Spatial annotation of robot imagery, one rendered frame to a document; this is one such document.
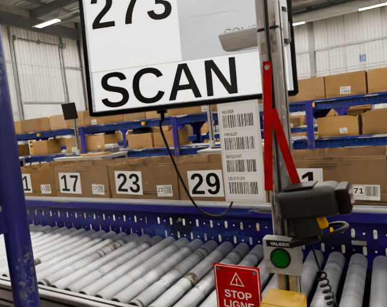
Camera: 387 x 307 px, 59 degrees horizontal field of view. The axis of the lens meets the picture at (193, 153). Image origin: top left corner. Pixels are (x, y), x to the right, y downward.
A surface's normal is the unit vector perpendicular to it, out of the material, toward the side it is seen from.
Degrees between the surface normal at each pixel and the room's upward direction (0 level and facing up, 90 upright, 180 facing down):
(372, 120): 84
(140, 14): 86
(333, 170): 91
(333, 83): 90
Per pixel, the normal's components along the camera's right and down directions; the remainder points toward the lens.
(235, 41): -0.39, 0.12
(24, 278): 0.55, 0.02
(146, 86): -0.17, 0.04
